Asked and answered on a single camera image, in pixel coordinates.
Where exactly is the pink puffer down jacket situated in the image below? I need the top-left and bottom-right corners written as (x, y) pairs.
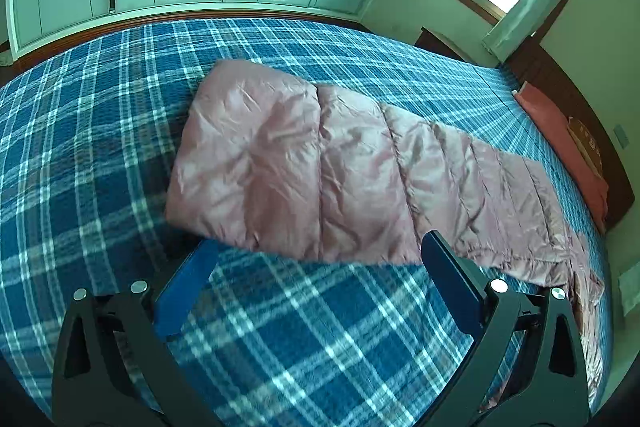
top-left (165, 60), bottom-right (603, 391)

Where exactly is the small embroidered cushion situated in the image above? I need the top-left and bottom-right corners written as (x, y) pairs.
top-left (566, 117), bottom-right (603, 180)

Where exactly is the orange red pillow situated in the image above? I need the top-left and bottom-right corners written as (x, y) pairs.
top-left (513, 82), bottom-right (608, 234)

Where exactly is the dark wooden headboard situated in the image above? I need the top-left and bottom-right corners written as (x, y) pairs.
top-left (506, 38), bottom-right (636, 230)

